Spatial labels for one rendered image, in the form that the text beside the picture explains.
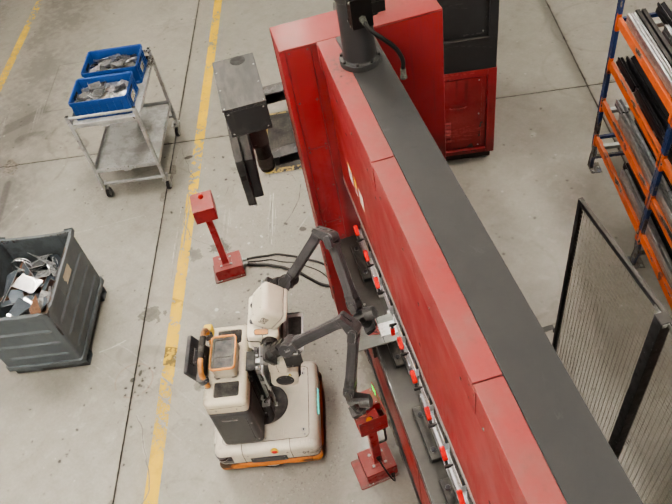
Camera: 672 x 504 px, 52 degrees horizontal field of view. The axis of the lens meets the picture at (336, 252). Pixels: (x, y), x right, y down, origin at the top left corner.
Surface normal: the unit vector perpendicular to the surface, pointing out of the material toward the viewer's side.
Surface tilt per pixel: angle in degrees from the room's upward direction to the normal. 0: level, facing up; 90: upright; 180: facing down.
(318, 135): 90
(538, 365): 0
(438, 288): 0
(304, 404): 0
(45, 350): 90
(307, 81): 90
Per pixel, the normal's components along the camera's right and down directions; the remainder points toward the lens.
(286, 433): -0.14, -0.65
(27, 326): 0.04, 0.74
